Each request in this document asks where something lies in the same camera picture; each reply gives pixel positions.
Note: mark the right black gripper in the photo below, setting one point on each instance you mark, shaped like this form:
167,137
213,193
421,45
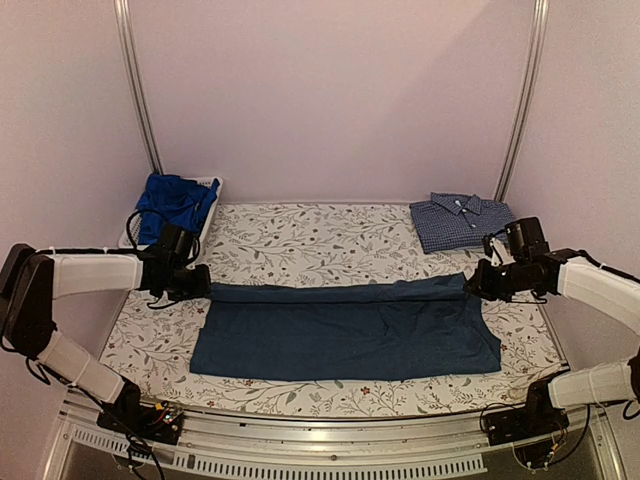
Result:
481,283

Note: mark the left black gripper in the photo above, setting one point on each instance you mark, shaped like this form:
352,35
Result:
203,288

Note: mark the dark teal t-shirt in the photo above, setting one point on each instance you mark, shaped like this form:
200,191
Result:
374,332

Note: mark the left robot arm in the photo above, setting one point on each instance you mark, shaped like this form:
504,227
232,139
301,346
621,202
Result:
34,281

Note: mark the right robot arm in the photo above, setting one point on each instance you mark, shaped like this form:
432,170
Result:
594,311

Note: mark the folded blue checkered shirt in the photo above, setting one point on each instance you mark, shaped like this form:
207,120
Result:
456,221

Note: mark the floral patterned table mat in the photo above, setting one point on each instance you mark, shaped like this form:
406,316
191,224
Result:
307,245

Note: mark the bright blue garment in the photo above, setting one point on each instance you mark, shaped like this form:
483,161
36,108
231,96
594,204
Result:
172,205

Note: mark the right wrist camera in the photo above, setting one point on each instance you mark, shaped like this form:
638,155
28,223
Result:
496,250

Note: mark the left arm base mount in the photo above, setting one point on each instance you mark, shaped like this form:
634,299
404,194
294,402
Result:
159,423

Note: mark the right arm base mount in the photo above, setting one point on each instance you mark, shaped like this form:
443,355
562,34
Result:
513,424

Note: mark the left aluminium frame post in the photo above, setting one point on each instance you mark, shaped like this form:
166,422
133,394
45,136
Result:
133,72

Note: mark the aluminium frame post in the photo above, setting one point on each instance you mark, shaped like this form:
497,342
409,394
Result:
525,98
133,72

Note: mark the right aluminium frame post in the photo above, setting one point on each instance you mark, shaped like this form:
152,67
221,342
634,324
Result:
525,98

